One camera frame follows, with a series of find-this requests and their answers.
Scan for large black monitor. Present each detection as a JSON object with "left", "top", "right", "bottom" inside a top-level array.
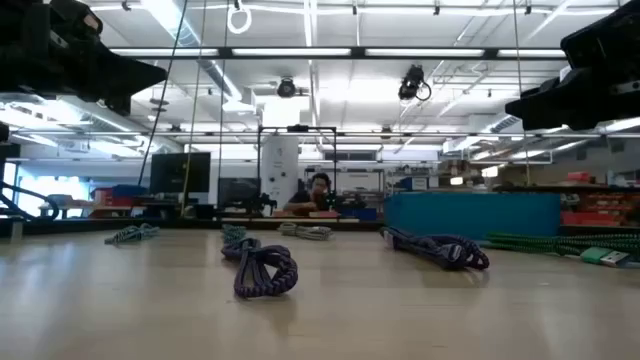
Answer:
[{"left": 149, "top": 151, "right": 212, "bottom": 195}]

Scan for round black ceiling device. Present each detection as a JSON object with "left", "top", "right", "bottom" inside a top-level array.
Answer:
[{"left": 276, "top": 76, "right": 298, "bottom": 100}]

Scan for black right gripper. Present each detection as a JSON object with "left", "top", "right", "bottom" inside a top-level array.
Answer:
[{"left": 504, "top": 0, "right": 640, "bottom": 133}]

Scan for white cable ring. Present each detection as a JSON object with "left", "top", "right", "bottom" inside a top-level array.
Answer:
[{"left": 226, "top": 0, "right": 253, "bottom": 36}]

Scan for black storage shelf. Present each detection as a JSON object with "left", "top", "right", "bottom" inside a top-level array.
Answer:
[{"left": 492, "top": 183, "right": 640, "bottom": 236}]

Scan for blue plastic bin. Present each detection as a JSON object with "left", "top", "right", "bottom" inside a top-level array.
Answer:
[{"left": 383, "top": 191, "right": 562, "bottom": 242}]

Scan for black ceiling camera with cable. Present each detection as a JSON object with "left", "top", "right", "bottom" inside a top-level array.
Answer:
[{"left": 397, "top": 63, "right": 433, "bottom": 103}]

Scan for grey braided USB-C cable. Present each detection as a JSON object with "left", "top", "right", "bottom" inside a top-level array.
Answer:
[{"left": 277, "top": 221, "right": 334, "bottom": 242}]

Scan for black hanging cable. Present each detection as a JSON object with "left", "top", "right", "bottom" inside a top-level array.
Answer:
[{"left": 137, "top": 0, "right": 190, "bottom": 187}]

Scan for black metal gantry frame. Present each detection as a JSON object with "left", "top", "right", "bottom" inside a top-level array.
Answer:
[{"left": 256, "top": 123, "right": 338, "bottom": 214}]

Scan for purple braided USB-C cable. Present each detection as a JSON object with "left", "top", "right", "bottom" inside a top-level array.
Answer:
[
  {"left": 220, "top": 236, "right": 300, "bottom": 300},
  {"left": 379, "top": 225, "right": 491, "bottom": 272}
]

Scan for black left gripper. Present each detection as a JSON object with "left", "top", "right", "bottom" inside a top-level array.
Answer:
[{"left": 0, "top": 0, "right": 169, "bottom": 116}]

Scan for small dark monitor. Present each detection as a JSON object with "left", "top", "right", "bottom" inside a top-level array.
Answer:
[{"left": 217, "top": 177, "right": 262, "bottom": 207}]

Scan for person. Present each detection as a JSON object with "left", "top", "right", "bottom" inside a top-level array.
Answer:
[{"left": 283, "top": 172, "right": 332, "bottom": 216}]

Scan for white column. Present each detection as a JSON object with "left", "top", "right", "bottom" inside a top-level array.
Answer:
[{"left": 260, "top": 135, "right": 300, "bottom": 210}]

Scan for black aluminium table frame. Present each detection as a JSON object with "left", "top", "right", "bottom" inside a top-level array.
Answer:
[{"left": 0, "top": 214, "right": 640, "bottom": 240}]

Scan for overhead frame light bar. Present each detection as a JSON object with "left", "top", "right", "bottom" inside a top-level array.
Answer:
[{"left": 108, "top": 46, "right": 569, "bottom": 61}]

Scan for green braided USB-C cable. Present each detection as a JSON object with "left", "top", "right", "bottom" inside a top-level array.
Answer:
[{"left": 483, "top": 231, "right": 640, "bottom": 268}]

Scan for red storage bin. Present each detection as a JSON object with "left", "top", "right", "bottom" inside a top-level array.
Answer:
[
  {"left": 90, "top": 187, "right": 132, "bottom": 219},
  {"left": 561, "top": 210, "right": 621, "bottom": 227}
]

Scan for black curved cable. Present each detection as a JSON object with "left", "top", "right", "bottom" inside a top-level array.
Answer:
[{"left": 0, "top": 180, "right": 61, "bottom": 222}]

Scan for blue storage bin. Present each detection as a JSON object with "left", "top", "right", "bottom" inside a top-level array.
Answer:
[
  {"left": 111, "top": 184, "right": 150, "bottom": 199},
  {"left": 339, "top": 206, "right": 379, "bottom": 222}
]

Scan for teal braided USB-C cable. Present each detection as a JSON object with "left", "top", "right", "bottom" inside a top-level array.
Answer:
[
  {"left": 221, "top": 223, "right": 247, "bottom": 245},
  {"left": 103, "top": 222, "right": 161, "bottom": 247}
]

